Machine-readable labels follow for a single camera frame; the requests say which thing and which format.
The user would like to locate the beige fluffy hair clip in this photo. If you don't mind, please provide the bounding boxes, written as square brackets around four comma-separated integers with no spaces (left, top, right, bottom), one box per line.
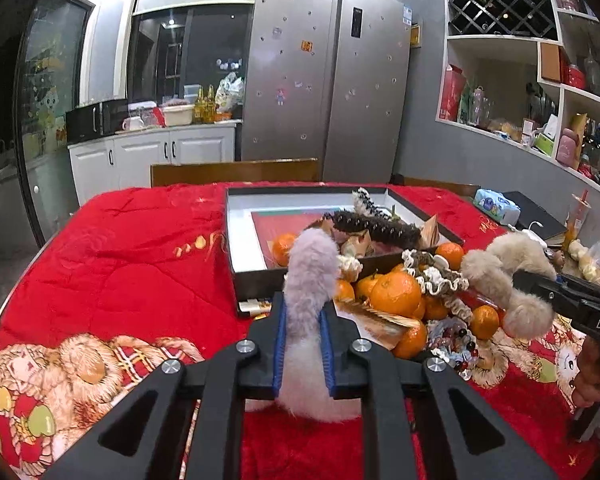
[460,232,557,340]

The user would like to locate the brown triangular snack packet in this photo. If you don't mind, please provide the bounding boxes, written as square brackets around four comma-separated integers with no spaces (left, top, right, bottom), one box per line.
[418,214,440,250]

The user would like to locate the pink fluffy hair clip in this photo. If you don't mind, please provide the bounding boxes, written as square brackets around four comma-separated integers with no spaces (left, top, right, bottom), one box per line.
[273,228,361,422]

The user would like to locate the choc ball snack packet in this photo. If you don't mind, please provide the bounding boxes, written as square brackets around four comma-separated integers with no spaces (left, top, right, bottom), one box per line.
[340,230,374,259]

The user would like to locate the person's right hand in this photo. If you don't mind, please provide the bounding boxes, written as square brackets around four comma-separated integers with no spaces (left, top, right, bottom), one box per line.
[571,336,600,408]

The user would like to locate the black laptop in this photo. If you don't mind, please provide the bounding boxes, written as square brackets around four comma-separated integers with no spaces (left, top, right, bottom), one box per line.
[504,191,566,240]

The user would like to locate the orange mandarin right pile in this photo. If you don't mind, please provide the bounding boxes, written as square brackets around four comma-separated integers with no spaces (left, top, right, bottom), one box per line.
[469,304,500,340]

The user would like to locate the blue tissue pack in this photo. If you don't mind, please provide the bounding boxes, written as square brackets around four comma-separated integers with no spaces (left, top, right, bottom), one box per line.
[474,188,520,226]

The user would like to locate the wooden chair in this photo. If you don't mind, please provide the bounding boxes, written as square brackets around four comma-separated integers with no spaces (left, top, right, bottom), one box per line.
[150,158,321,188]
[389,174,480,198]

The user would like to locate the red printed tablecloth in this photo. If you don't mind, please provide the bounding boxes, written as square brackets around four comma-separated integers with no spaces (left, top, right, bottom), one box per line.
[0,184,600,479]

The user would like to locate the orange mandarin in pile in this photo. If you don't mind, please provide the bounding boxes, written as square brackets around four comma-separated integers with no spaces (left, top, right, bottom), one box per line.
[370,272,422,318]

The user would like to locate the black shallow gift box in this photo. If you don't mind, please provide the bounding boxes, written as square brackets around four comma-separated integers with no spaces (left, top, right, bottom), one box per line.
[224,184,465,302]

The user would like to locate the white kitchen cabinet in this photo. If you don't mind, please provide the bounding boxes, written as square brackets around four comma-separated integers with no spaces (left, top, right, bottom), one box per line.
[69,120,242,205]

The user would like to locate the wooden chair back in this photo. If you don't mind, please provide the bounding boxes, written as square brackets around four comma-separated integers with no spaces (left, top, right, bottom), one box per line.
[150,158,321,188]

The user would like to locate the white mug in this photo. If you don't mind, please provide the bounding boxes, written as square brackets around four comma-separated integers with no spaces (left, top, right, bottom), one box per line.
[122,116,145,131]

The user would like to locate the silver double door fridge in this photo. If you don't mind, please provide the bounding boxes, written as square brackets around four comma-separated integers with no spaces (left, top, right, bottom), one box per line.
[240,0,412,183]

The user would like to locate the black microwave oven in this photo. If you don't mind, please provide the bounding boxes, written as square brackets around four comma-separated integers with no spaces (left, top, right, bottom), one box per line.
[66,99,129,145]

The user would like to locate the yellow oil bottles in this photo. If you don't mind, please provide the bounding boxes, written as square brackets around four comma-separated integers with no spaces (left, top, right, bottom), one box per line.
[194,84,216,124]

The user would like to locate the glass sliding door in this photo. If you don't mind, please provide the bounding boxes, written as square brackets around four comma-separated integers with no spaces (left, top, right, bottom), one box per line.
[14,0,91,246]

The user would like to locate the beaded bracelet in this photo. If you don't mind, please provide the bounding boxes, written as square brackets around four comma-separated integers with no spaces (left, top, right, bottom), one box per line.
[424,316,481,376]

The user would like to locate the white wall shelf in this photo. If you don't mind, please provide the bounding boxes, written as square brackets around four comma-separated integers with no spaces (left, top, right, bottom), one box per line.
[436,0,600,214]

